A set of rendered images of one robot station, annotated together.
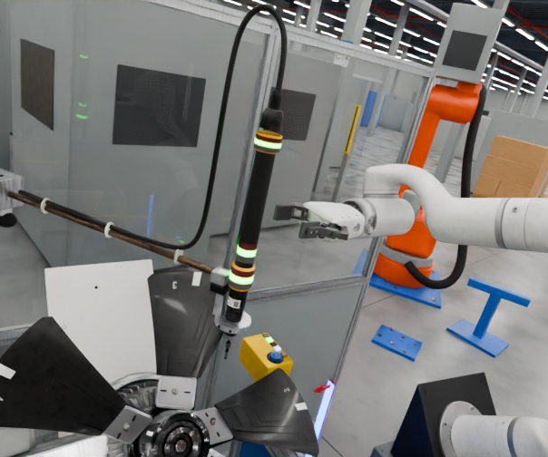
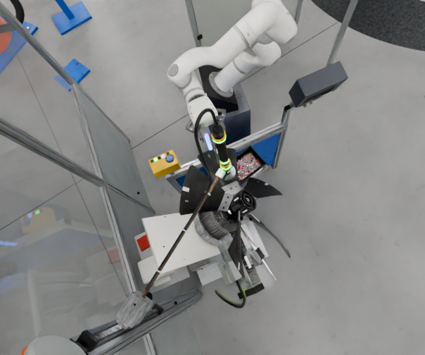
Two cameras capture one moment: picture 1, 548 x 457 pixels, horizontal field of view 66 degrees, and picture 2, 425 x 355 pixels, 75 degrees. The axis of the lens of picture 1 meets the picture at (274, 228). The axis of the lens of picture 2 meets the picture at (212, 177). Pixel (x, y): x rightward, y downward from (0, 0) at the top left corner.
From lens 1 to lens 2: 93 cm
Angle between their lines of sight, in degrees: 59
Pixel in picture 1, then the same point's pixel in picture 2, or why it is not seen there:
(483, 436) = (232, 79)
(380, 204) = (194, 82)
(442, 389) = (205, 84)
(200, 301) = (196, 188)
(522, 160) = not seen: outside the picture
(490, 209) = (240, 41)
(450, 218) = (228, 58)
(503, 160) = not seen: outside the picture
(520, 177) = not seen: outside the picture
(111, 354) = (189, 236)
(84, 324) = (181, 249)
